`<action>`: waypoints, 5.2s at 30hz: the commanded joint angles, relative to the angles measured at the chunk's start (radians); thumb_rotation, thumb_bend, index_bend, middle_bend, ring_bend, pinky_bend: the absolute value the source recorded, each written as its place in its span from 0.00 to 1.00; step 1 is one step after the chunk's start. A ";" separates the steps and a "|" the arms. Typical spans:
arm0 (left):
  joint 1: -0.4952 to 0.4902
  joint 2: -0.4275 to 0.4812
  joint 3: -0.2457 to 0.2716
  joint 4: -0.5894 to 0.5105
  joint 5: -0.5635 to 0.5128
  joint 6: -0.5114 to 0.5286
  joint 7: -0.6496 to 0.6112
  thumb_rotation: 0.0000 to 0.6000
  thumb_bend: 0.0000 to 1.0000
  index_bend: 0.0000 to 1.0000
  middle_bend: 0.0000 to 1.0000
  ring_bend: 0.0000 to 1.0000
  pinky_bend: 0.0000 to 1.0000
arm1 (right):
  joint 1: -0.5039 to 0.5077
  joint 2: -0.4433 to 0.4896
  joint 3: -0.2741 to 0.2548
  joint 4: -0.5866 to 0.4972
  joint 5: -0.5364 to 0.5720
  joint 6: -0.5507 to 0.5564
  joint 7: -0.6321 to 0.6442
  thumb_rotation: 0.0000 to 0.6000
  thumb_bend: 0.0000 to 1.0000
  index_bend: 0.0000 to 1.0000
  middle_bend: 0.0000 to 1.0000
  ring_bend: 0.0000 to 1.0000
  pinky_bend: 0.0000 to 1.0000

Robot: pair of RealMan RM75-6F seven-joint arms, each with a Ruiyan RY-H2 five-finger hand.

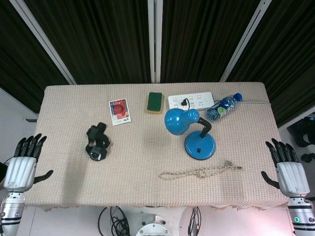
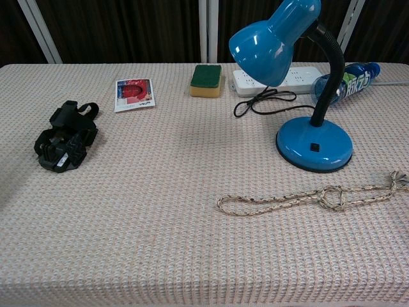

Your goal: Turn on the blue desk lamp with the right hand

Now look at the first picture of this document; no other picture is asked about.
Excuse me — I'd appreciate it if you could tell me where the right black-fingered silver robot hand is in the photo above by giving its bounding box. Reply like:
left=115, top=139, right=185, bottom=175
left=260, top=138, right=311, bottom=198

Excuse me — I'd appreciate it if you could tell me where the left black-fingered silver robot hand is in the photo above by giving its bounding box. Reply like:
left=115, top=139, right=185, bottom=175
left=2, top=133, right=54, bottom=193

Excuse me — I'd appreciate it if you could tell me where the blue desk lamp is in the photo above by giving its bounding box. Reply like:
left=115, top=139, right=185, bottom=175
left=164, top=108, right=217, bottom=161

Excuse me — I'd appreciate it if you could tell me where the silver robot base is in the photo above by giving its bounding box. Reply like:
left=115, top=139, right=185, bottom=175
left=135, top=213, right=179, bottom=236

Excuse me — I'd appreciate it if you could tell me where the small black device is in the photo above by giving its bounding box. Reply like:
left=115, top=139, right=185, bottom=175
left=300, top=152, right=315, bottom=163

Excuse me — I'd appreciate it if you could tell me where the black headset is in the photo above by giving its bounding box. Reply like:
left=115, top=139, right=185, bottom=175
left=286, top=115, right=315, bottom=148

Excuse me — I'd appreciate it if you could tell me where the blue plastic drink bottle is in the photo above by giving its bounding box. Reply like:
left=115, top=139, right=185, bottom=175
left=205, top=92, right=244, bottom=121

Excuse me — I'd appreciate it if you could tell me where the dark curtain panel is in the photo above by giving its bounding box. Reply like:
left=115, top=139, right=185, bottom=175
left=24, top=0, right=151, bottom=85
left=225, top=0, right=315, bottom=128
left=0, top=0, right=70, bottom=114
left=159, top=0, right=262, bottom=83

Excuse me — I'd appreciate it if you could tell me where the red and white picture card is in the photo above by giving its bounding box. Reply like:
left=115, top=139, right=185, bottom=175
left=108, top=98, right=132, bottom=127

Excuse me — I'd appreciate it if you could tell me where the beige woven tablecloth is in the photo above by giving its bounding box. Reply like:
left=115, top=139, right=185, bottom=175
left=24, top=82, right=290, bottom=212

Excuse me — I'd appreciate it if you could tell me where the white power strip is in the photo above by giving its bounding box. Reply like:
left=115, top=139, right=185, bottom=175
left=167, top=91, right=216, bottom=109

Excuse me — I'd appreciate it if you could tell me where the green and yellow sponge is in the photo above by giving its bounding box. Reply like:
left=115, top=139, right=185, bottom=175
left=147, top=92, right=164, bottom=115

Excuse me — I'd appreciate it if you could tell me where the black camera strap mount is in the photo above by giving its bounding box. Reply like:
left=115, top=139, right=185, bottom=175
left=85, top=122, right=112, bottom=162

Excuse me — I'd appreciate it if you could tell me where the grey power strip cable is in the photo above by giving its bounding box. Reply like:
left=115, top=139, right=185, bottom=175
left=213, top=98, right=271, bottom=106

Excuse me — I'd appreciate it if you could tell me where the beige braided rope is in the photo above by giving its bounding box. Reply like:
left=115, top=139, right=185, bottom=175
left=159, top=160, right=243, bottom=182

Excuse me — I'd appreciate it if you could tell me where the black cable bundle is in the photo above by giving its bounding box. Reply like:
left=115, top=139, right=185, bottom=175
left=187, top=206, right=203, bottom=236
left=98, top=206, right=131, bottom=236

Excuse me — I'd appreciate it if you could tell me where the white frame post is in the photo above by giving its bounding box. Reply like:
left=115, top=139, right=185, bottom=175
left=219, top=0, right=273, bottom=83
left=9, top=0, right=76, bottom=85
left=147, top=0, right=164, bottom=83

